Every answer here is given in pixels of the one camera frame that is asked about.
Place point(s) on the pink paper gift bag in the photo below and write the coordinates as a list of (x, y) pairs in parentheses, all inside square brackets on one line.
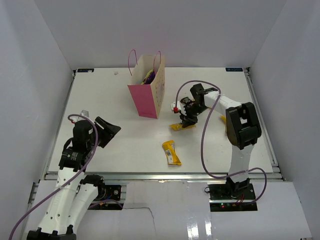
[(147, 98)]

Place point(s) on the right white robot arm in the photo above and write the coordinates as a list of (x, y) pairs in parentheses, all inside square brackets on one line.
[(242, 127)]

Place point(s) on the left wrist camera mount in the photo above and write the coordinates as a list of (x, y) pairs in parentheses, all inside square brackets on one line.
[(83, 114)]

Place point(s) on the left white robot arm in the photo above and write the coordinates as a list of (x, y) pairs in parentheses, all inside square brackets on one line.
[(74, 190)]

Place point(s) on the yellow candy packet front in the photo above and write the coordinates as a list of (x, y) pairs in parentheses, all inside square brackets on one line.
[(170, 152)]

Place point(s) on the blue label sticker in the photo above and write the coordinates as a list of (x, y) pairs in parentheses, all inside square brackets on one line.
[(234, 69), (85, 70)]

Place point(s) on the blue label sticker left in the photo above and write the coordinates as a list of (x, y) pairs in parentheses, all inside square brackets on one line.
[(85, 70)]

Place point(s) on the brown snickers bar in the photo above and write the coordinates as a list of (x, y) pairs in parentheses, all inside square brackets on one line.
[(186, 101)]

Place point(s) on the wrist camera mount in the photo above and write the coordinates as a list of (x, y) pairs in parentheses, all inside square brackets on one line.
[(175, 107), (83, 114)]

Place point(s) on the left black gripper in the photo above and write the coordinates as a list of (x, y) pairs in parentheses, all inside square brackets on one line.
[(109, 131)]

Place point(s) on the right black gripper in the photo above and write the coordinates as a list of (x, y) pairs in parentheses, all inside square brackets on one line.
[(187, 120)]

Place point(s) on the purple snack chip bag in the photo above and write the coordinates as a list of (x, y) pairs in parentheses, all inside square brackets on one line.
[(150, 76)]

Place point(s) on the aluminium front rail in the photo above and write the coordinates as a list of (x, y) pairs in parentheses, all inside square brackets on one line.
[(128, 177)]

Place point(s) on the yellow packet under gripper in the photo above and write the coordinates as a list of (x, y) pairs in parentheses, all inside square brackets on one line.
[(224, 120)]

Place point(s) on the blue label sticker right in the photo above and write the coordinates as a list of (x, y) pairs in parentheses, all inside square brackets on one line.
[(234, 69)]

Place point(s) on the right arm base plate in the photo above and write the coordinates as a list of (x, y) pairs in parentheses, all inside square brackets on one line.
[(221, 192)]

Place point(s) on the yellow M&M packet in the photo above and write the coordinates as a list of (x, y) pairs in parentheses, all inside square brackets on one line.
[(179, 126)]

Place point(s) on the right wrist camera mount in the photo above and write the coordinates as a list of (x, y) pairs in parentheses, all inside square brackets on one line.
[(175, 107)]

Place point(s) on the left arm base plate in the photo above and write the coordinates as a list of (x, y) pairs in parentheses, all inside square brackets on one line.
[(109, 192)]

